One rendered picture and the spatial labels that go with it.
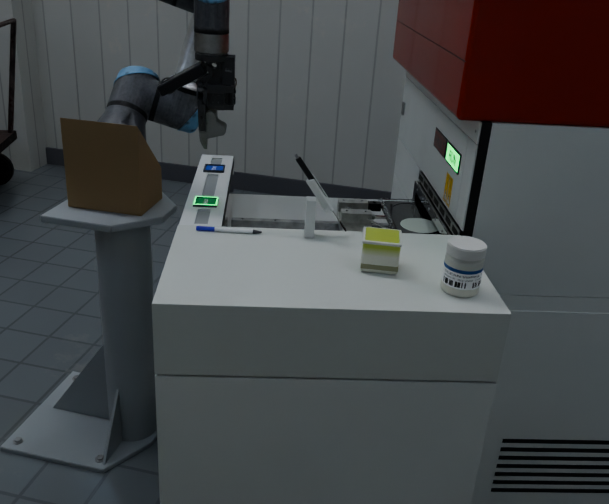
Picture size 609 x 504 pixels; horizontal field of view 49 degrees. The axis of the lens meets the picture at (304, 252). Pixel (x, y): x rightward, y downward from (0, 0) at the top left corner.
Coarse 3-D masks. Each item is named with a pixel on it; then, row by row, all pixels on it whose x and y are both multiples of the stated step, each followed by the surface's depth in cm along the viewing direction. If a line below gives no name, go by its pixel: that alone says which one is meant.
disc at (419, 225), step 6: (402, 222) 171; (408, 222) 171; (414, 222) 171; (420, 222) 172; (426, 222) 172; (432, 222) 172; (408, 228) 167; (414, 228) 168; (420, 228) 168; (426, 228) 168; (432, 228) 168
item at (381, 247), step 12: (372, 228) 131; (384, 228) 131; (372, 240) 125; (384, 240) 126; (396, 240) 126; (372, 252) 126; (384, 252) 126; (396, 252) 125; (372, 264) 127; (384, 264) 127; (396, 264) 127
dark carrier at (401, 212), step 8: (392, 208) 180; (400, 208) 180; (408, 208) 181; (416, 208) 181; (424, 208) 181; (392, 216) 174; (400, 216) 174; (408, 216) 175; (416, 216) 175; (424, 216) 176; (408, 232) 165; (416, 232) 165
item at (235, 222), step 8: (232, 224) 179; (240, 224) 179; (248, 224) 179; (256, 224) 180; (264, 224) 180; (272, 224) 180; (280, 224) 180; (288, 224) 180; (296, 224) 180; (304, 224) 180; (320, 224) 180; (328, 224) 180; (336, 224) 181; (376, 224) 182; (384, 224) 182
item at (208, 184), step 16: (208, 160) 189; (224, 160) 190; (208, 176) 177; (224, 176) 177; (192, 192) 164; (208, 192) 166; (224, 192) 166; (192, 208) 155; (208, 208) 155; (224, 208) 156; (192, 224) 146; (208, 224) 146
